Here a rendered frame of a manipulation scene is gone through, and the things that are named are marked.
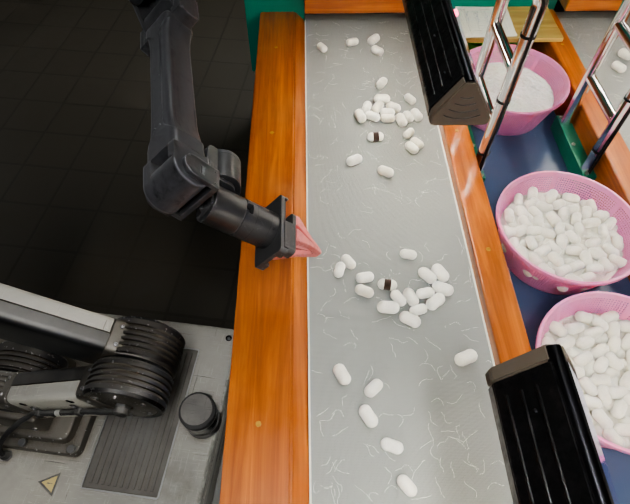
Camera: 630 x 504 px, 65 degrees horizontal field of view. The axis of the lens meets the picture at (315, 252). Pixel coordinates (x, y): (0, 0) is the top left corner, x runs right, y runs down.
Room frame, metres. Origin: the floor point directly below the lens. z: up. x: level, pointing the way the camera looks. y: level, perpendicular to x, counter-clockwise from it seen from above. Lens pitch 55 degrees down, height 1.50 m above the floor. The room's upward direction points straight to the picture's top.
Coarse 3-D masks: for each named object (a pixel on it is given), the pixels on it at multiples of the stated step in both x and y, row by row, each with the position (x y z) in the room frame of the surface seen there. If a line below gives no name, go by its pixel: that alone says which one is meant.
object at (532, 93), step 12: (492, 72) 1.08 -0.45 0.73; (504, 72) 1.08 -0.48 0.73; (528, 72) 1.07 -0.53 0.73; (492, 84) 1.03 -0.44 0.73; (528, 84) 1.02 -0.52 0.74; (540, 84) 1.03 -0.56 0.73; (492, 96) 0.99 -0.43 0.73; (516, 96) 0.98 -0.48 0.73; (528, 96) 0.98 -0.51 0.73; (540, 96) 0.99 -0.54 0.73; (552, 96) 0.98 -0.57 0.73; (516, 108) 0.94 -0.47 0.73; (528, 108) 0.94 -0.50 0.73; (540, 108) 0.94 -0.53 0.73
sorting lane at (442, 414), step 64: (320, 64) 1.10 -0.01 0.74; (384, 64) 1.10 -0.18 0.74; (320, 128) 0.86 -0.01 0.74; (384, 128) 0.86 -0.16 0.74; (320, 192) 0.67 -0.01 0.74; (384, 192) 0.67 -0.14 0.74; (448, 192) 0.67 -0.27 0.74; (320, 256) 0.51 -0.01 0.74; (384, 256) 0.51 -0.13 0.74; (448, 256) 0.51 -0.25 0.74; (320, 320) 0.38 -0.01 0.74; (384, 320) 0.38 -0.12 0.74; (448, 320) 0.38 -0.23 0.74; (320, 384) 0.27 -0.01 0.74; (384, 384) 0.27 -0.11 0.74; (448, 384) 0.27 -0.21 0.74; (320, 448) 0.17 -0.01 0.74; (448, 448) 0.17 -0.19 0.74
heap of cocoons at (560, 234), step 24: (528, 192) 0.67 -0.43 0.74; (552, 192) 0.67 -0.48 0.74; (504, 216) 0.61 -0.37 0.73; (528, 216) 0.61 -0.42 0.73; (552, 216) 0.60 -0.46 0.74; (576, 216) 0.61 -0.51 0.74; (600, 216) 0.61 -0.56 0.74; (528, 240) 0.55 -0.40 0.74; (552, 240) 0.55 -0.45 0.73; (576, 240) 0.55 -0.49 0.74; (600, 240) 0.55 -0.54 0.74; (552, 264) 0.50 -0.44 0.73; (576, 264) 0.49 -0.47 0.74; (600, 264) 0.49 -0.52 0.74; (624, 264) 0.50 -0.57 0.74
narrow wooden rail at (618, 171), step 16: (544, 48) 1.17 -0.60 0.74; (560, 48) 1.13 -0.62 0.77; (560, 64) 1.07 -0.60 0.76; (576, 64) 1.06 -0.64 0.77; (576, 80) 1.00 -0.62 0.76; (592, 96) 0.94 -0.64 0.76; (560, 112) 0.97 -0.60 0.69; (592, 112) 0.88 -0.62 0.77; (576, 128) 0.88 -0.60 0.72; (592, 128) 0.83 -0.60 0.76; (592, 144) 0.81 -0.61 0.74; (624, 144) 0.78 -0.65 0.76; (608, 160) 0.74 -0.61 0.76; (624, 160) 0.74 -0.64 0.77; (608, 176) 0.71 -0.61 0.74; (624, 176) 0.69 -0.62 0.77; (592, 192) 0.72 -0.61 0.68; (624, 192) 0.65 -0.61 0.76
